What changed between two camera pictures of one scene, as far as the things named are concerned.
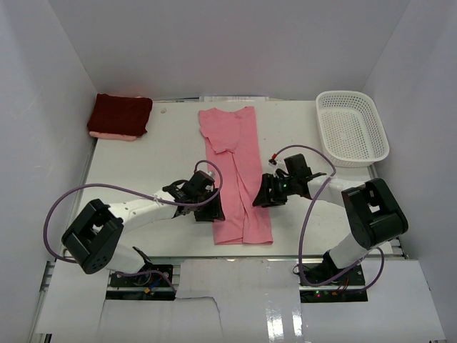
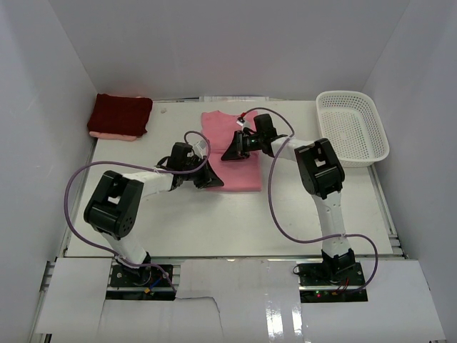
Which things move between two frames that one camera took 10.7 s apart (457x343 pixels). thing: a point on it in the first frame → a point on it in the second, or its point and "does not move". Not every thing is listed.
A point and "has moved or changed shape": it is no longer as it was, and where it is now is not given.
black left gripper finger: (218, 212) → (211, 179)
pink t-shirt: (232, 146) has moved or changed shape
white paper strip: (233, 98) does not move
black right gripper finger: (271, 192) → (235, 151)
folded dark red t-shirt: (121, 114) does not move
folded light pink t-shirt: (112, 136) does not move
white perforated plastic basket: (350, 128) does not move
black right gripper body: (269, 191) → (240, 143)
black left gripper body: (209, 206) → (201, 175)
